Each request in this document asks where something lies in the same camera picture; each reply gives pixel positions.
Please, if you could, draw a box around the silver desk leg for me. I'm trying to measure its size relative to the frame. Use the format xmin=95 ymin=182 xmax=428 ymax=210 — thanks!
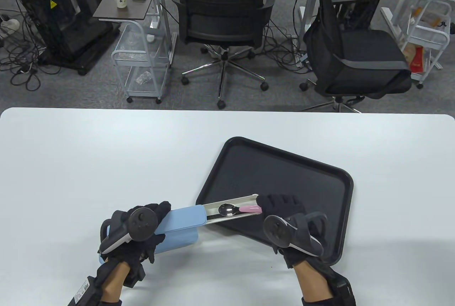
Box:
xmin=153 ymin=0 xmax=177 ymax=68
xmin=299 ymin=0 xmax=320 ymax=41

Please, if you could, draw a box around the black white motion controller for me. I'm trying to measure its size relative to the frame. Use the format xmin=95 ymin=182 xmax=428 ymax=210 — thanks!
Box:
xmin=98 ymin=206 xmax=159 ymax=255
xmin=262 ymin=212 xmax=329 ymax=258

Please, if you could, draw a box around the person's left hand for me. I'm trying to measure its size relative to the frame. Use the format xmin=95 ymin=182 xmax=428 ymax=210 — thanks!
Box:
xmin=98 ymin=200 xmax=171 ymax=264

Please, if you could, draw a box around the brown top white rolling cart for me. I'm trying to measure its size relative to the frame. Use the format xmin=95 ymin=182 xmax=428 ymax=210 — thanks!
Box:
xmin=93 ymin=0 xmax=177 ymax=104

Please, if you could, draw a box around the white power strip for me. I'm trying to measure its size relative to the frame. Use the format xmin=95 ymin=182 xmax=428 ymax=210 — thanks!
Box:
xmin=293 ymin=37 xmax=310 ymax=68

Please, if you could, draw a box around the pink handled spoon utensil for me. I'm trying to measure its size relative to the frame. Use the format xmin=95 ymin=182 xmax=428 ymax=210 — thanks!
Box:
xmin=218 ymin=204 xmax=263 ymax=217

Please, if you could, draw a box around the person's right forearm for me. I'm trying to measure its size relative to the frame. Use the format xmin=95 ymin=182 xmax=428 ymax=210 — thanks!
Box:
xmin=295 ymin=262 xmax=334 ymax=301

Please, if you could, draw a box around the black armrest office chair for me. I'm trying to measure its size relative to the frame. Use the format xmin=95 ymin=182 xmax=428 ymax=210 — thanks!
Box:
xmin=299 ymin=0 xmax=413 ymax=114

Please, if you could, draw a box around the white power adapter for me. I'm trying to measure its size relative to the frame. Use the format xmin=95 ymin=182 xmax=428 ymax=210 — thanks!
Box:
xmin=0 ymin=18 xmax=20 ymax=34

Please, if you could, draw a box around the tangle of black cables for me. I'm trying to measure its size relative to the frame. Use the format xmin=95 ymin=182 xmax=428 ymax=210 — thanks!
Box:
xmin=0 ymin=11 xmax=47 ymax=91
xmin=265 ymin=18 xmax=313 ymax=72

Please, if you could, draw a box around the blue slide lunch box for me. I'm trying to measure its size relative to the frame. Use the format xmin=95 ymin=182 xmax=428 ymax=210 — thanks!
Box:
xmin=98 ymin=229 xmax=199 ymax=264
xmin=153 ymin=193 xmax=266 ymax=234

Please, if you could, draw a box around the black plastic tray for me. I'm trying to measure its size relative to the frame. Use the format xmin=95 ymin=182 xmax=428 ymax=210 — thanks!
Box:
xmin=195 ymin=136 xmax=354 ymax=269

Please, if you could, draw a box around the person's right hand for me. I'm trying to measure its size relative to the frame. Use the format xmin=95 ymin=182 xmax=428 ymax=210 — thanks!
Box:
xmin=257 ymin=194 xmax=329 ymax=269

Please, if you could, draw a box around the red packet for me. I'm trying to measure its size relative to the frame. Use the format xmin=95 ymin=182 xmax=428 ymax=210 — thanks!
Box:
xmin=410 ymin=46 xmax=424 ymax=73

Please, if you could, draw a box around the white wire rolling cart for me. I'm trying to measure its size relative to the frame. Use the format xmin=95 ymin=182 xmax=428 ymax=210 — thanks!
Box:
xmin=402 ymin=0 xmax=452 ymax=89

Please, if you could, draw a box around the black chopstick utensil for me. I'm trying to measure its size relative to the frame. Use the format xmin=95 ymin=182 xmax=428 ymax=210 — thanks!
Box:
xmin=207 ymin=210 xmax=263 ymax=220

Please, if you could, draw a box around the black mesh office chair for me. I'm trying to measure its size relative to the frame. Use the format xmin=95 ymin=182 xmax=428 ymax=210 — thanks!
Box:
xmin=171 ymin=0 xmax=279 ymax=110

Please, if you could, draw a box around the black glass computer case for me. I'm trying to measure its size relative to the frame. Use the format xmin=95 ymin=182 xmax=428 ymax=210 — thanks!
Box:
xmin=17 ymin=0 xmax=121 ymax=76

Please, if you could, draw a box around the person's left forearm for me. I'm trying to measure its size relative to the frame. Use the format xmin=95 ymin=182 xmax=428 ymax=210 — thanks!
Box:
xmin=103 ymin=262 xmax=130 ymax=303

